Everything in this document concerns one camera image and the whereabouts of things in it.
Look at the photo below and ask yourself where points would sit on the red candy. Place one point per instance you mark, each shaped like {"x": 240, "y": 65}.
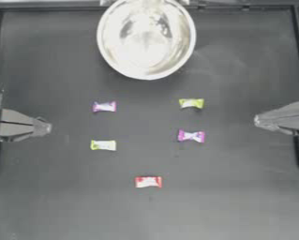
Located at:
{"x": 148, "y": 182}

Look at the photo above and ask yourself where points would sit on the purple candy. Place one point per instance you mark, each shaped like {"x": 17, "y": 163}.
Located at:
{"x": 104, "y": 106}
{"x": 191, "y": 136}

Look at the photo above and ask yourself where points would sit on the steel bowl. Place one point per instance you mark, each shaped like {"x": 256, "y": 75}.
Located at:
{"x": 125, "y": 37}

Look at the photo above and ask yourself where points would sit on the black table frame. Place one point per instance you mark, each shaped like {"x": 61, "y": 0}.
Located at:
{"x": 38, "y": 5}

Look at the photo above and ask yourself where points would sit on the green candy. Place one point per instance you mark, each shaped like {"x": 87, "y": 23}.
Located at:
{"x": 103, "y": 145}
{"x": 191, "y": 103}

